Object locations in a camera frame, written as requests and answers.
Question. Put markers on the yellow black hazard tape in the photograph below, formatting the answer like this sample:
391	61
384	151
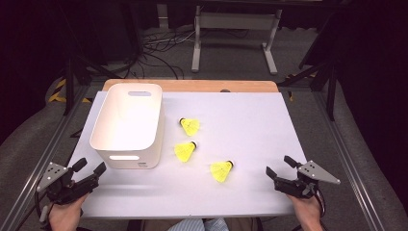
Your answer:
59	96

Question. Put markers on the white table mat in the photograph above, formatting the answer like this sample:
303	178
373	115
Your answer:
243	134

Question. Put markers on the black metal stand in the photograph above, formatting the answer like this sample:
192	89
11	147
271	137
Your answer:
331	89

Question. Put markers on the person's left hand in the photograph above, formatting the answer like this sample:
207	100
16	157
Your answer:
65	215

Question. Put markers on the striped shirt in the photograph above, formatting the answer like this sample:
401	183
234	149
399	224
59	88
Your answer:
195	225

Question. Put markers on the white metal frame stand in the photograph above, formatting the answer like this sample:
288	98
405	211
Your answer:
237	20

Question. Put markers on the aluminium floor rail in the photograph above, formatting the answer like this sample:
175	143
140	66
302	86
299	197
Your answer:
349	160
41	160

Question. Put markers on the dark table grommet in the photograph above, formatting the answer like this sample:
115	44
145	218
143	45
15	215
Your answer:
225	91

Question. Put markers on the yellow shuttlecock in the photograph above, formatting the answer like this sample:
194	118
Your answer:
184	151
220	171
191	126

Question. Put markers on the wooden table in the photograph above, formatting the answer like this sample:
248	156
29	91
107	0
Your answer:
208	86

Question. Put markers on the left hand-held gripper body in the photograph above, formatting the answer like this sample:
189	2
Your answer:
69	189

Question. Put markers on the white plastic bin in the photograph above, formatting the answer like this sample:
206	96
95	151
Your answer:
128	125

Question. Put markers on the black tripod stand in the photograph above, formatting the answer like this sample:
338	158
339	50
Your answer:
69	83

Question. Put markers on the person's right hand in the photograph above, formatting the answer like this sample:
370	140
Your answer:
308	213

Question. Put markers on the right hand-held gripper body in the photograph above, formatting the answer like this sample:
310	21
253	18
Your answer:
293	187

